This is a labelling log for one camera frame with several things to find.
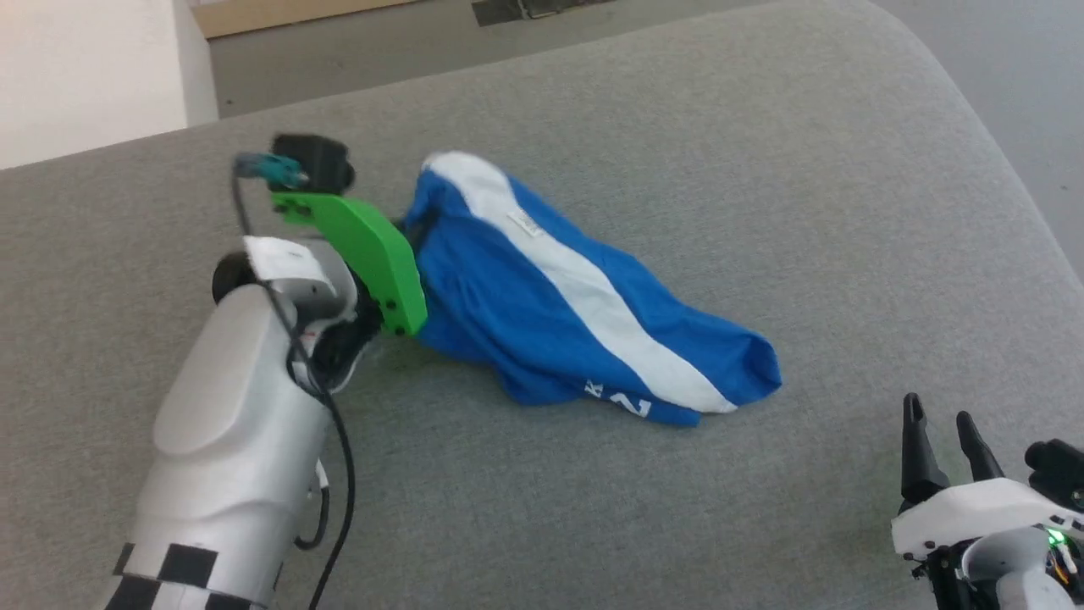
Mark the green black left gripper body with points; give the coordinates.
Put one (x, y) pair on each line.
(373, 246)

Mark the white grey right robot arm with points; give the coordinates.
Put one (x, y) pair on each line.
(1020, 568)

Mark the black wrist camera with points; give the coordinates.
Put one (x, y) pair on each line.
(1059, 474)
(320, 161)

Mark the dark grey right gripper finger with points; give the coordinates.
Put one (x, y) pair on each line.
(978, 453)
(919, 462)

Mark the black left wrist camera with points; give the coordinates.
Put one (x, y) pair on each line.
(320, 161)

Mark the light wooden board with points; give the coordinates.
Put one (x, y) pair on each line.
(288, 13)

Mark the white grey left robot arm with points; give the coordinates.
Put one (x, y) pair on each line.
(229, 440)

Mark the blue garment with white stripe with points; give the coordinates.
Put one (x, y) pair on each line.
(525, 305)

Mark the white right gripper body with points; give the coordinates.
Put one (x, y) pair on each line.
(974, 512)

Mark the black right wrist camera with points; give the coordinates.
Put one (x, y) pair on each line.
(1059, 474)

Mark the dark floor grate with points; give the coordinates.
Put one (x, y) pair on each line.
(525, 8)

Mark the grey fabric sofa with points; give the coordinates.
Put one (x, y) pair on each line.
(694, 169)

